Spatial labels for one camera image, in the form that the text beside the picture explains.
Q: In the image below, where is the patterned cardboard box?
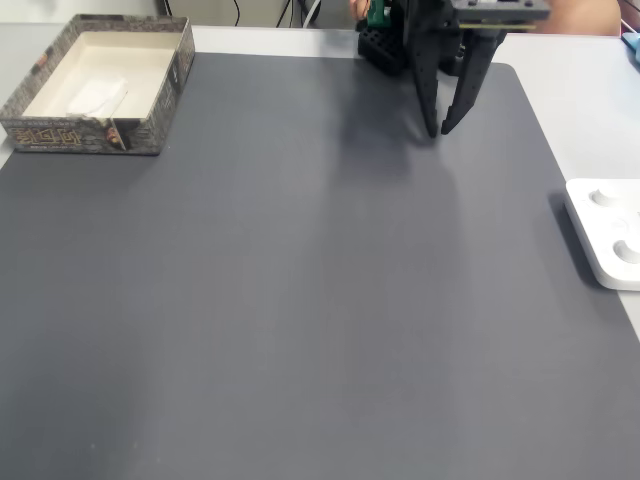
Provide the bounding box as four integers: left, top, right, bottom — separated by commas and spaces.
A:
0, 13, 197, 157

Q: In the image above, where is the white plastic dimpled base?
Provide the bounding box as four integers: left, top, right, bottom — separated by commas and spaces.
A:
564, 177, 640, 292

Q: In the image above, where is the light blue object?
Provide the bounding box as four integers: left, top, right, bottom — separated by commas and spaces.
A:
621, 32, 640, 69

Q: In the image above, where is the white rectangular block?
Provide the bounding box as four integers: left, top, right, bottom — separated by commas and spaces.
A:
66, 74, 130, 119

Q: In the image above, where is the green clamp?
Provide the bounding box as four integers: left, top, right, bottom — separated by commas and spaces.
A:
366, 0, 392, 27

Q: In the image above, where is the grey table mat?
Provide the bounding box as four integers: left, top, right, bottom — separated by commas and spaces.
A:
0, 51, 640, 480

